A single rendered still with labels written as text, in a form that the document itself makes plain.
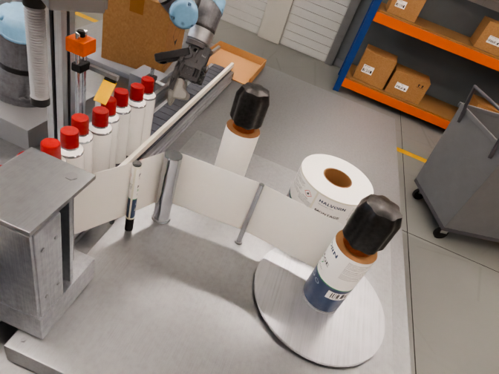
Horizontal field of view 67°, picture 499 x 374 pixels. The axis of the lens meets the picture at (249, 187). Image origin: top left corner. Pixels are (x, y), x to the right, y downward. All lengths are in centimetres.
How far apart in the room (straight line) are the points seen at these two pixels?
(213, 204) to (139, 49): 86
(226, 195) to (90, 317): 36
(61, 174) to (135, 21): 102
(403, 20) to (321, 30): 122
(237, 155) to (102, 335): 50
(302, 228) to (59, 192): 49
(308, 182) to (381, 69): 366
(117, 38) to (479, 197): 225
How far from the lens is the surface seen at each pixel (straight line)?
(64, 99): 100
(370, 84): 459
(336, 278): 78
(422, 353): 226
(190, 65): 122
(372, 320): 92
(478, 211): 287
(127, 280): 81
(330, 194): 94
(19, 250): 58
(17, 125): 114
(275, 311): 82
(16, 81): 120
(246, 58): 205
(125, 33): 158
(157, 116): 127
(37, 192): 58
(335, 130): 168
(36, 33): 82
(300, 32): 526
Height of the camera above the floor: 154
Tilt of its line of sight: 38 degrees down
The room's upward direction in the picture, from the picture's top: 21 degrees clockwise
